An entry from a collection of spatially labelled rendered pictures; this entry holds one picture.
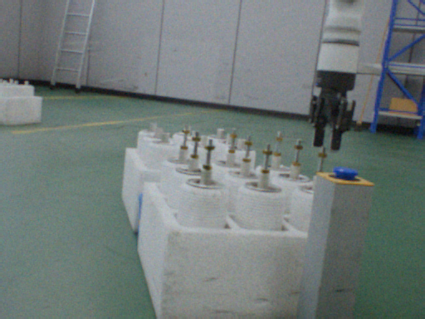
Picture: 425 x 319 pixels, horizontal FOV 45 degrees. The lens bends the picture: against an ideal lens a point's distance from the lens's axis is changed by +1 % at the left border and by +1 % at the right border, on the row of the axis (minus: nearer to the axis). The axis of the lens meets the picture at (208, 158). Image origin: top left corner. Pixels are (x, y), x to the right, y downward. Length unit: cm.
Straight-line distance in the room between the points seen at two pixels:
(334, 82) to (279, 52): 653
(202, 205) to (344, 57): 38
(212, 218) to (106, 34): 757
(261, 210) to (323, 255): 17
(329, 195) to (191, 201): 26
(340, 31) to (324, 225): 37
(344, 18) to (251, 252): 47
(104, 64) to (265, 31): 263
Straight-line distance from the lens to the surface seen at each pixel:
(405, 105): 694
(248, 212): 98
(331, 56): 100
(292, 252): 99
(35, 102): 374
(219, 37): 773
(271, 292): 100
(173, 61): 793
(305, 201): 102
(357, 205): 86
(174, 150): 145
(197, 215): 94
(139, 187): 142
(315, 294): 90
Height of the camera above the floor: 45
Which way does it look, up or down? 9 degrees down
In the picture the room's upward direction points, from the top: 7 degrees clockwise
